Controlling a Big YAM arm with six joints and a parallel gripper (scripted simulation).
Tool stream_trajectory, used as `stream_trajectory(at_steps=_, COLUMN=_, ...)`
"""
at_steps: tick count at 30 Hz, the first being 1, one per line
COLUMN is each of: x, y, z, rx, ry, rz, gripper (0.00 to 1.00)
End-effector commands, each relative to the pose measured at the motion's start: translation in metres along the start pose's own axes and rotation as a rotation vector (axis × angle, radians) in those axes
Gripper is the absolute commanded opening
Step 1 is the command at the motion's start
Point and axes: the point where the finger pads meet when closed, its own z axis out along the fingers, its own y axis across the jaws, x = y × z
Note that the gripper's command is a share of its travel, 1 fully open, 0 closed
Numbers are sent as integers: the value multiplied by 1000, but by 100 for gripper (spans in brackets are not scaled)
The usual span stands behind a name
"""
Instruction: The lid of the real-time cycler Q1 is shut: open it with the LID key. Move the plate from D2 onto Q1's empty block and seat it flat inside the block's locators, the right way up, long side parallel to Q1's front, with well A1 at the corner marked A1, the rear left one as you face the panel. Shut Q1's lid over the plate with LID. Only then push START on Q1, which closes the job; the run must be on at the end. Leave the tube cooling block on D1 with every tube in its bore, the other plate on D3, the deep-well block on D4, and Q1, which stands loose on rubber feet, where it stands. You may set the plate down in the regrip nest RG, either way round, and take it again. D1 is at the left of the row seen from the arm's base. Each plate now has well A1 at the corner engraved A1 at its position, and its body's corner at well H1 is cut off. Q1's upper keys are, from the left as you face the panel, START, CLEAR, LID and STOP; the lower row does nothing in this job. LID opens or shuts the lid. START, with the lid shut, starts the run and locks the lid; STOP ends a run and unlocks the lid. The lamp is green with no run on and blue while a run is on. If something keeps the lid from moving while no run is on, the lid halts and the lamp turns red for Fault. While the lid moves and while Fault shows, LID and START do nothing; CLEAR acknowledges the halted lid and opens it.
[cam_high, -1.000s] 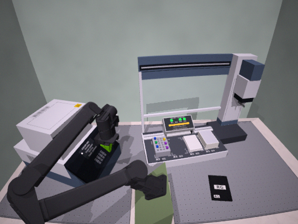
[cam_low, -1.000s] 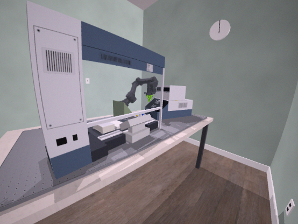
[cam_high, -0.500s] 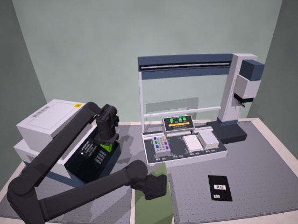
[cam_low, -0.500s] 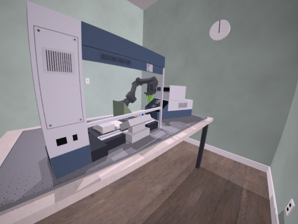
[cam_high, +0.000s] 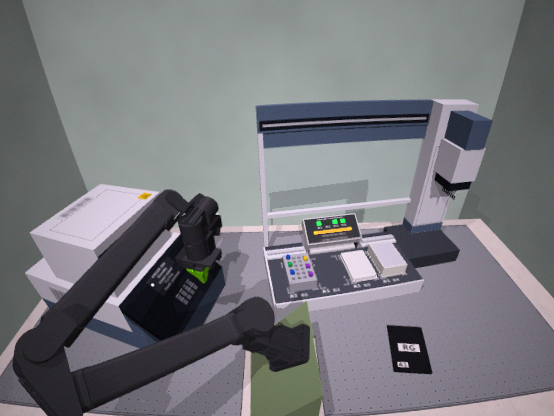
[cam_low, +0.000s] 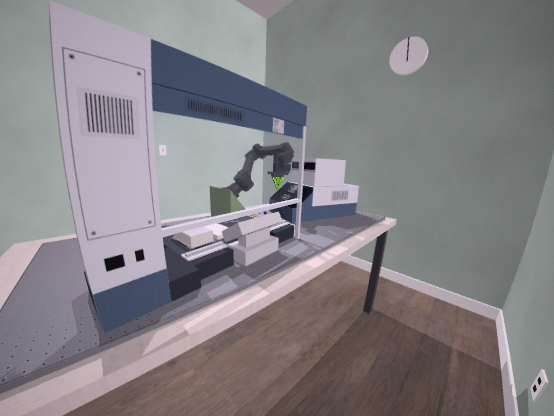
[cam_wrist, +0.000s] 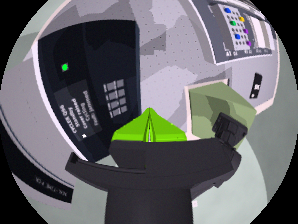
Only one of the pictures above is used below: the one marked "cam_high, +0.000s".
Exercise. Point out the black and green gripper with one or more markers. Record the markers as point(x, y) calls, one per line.
point(195, 256)

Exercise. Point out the white rectangular block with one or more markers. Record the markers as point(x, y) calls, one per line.
point(386, 259)

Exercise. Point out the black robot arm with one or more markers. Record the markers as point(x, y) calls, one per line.
point(41, 356)

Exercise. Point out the black rectangular pad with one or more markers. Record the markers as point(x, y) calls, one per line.
point(408, 350)

